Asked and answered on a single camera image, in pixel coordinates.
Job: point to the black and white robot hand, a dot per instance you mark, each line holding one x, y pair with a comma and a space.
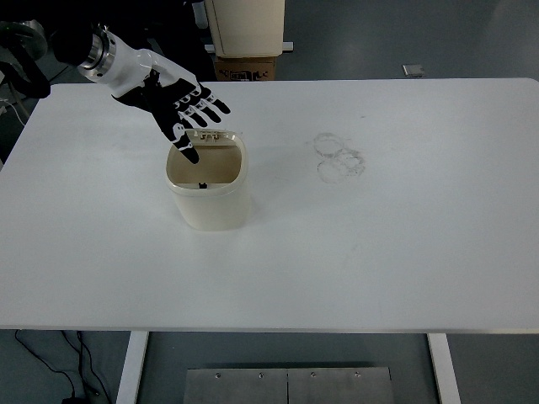
168, 103

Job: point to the cream plastic trash bin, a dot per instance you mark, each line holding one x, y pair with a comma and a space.
210, 206

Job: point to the brown cardboard box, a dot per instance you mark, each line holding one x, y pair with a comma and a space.
246, 69

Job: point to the white plastic cabinet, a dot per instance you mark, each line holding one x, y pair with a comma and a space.
248, 25

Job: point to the small grey floor object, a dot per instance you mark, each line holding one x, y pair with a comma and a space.
413, 70

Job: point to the white table leg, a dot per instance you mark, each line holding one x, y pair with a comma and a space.
444, 370
132, 366

